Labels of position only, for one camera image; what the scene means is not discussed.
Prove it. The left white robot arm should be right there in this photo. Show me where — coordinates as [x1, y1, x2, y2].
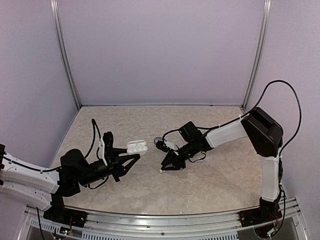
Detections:
[0, 145, 141, 223]

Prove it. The white earbud charging case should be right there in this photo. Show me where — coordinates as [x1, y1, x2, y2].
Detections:
[126, 140, 148, 155]

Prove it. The left aluminium corner post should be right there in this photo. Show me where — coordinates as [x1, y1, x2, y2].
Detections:
[50, 0, 82, 111]

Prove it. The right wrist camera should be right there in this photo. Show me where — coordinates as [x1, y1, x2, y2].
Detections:
[155, 140, 178, 153]

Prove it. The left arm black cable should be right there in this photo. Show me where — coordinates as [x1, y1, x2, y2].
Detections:
[0, 118, 106, 173]

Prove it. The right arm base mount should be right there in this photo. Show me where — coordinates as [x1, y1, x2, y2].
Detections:
[238, 194, 283, 227]

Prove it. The purple earbud charging case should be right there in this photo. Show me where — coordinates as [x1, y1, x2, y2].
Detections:
[153, 137, 163, 146]

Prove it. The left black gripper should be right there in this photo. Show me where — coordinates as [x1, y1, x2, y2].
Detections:
[77, 147, 140, 187]

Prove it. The aluminium corner post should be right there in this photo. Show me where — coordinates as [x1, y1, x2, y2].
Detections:
[241, 0, 272, 112]
[50, 0, 82, 111]

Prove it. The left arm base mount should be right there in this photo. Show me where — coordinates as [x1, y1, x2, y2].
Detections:
[43, 194, 88, 228]

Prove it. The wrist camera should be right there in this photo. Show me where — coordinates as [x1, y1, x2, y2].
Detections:
[155, 140, 178, 153]
[99, 131, 114, 166]

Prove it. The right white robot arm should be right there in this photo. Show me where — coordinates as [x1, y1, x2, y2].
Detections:
[154, 107, 284, 222]

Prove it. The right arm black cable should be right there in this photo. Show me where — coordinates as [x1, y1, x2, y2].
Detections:
[162, 79, 303, 161]

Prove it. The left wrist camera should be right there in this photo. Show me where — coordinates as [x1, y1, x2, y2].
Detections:
[99, 131, 114, 166]

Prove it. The right aluminium corner post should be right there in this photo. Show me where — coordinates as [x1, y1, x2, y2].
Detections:
[241, 0, 272, 112]

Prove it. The aluminium front rail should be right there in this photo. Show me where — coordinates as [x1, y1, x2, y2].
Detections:
[17, 198, 311, 240]

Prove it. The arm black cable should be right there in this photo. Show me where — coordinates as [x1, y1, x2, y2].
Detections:
[0, 118, 106, 173]
[162, 79, 303, 161]

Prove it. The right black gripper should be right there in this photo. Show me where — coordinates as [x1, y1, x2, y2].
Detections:
[161, 140, 197, 171]

